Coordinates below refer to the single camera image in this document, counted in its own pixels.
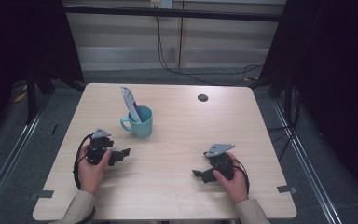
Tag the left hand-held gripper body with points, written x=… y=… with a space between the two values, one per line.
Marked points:
x=98 y=147

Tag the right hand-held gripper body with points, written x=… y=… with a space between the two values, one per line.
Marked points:
x=220 y=160

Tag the teal cup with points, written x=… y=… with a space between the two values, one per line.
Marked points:
x=141 y=127

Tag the white purple toothpaste tube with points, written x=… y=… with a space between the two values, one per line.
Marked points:
x=130 y=102

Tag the person's right hand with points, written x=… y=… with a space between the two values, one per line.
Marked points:
x=234 y=185

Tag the person's left hand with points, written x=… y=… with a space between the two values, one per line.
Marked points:
x=90 y=175

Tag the black floor tape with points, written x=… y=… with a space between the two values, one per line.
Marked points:
x=54 y=129

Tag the black round table grommet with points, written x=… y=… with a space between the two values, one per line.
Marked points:
x=202 y=98

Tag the grey tape strip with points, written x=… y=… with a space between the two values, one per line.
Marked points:
x=286 y=189
x=45 y=194

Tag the black stand leg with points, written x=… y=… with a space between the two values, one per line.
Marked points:
x=31 y=99

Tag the yellow floor tape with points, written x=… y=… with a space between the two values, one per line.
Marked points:
x=20 y=97

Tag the black curtain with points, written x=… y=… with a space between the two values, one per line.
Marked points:
x=332 y=77
x=15 y=46

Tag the black horizontal bar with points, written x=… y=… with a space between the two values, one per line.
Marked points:
x=174 y=13

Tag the metal floor rail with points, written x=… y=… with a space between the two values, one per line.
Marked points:
x=11 y=157
x=306 y=161

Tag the white wall outlet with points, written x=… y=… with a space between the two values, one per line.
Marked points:
x=161 y=3

